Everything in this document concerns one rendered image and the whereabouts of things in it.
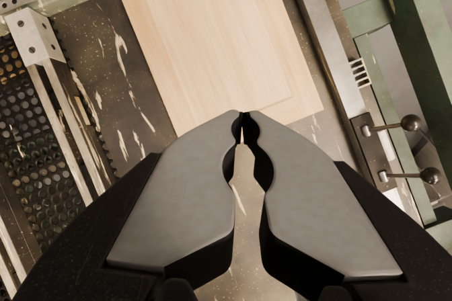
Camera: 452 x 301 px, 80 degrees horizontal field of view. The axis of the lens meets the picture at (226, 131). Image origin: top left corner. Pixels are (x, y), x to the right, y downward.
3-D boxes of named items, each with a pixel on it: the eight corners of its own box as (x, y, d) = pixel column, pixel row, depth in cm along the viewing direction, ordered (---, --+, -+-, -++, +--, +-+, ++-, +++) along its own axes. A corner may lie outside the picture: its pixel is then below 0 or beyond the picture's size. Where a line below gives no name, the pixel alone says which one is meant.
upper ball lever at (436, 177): (380, 165, 69) (441, 163, 57) (385, 179, 69) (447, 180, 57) (372, 172, 67) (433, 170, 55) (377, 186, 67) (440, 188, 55)
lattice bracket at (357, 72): (356, 60, 70) (362, 57, 67) (366, 84, 71) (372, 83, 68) (342, 65, 71) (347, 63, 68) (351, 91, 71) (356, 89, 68)
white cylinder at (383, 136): (391, 156, 72) (380, 128, 71) (397, 158, 69) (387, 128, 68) (380, 160, 72) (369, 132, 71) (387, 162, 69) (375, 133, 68)
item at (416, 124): (363, 121, 68) (422, 109, 56) (368, 136, 68) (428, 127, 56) (354, 126, 66) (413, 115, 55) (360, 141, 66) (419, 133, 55)
